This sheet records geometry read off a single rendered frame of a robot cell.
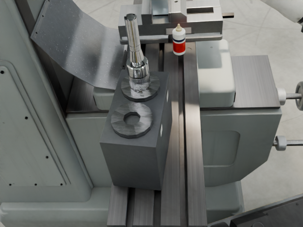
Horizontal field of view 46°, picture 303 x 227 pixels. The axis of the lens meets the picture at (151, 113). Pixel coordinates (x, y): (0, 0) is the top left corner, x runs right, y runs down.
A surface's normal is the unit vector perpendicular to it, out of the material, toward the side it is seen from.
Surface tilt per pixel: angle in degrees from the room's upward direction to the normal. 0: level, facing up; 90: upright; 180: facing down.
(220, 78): 0
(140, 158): 90
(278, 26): 0
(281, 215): 0
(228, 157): 90
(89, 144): 90
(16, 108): 89
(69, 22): 63
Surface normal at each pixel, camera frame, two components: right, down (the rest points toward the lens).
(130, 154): -0.16, 0.76
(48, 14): 0.85, -0.30
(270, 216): -0.08, -0.64
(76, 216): -0.07, 0.48
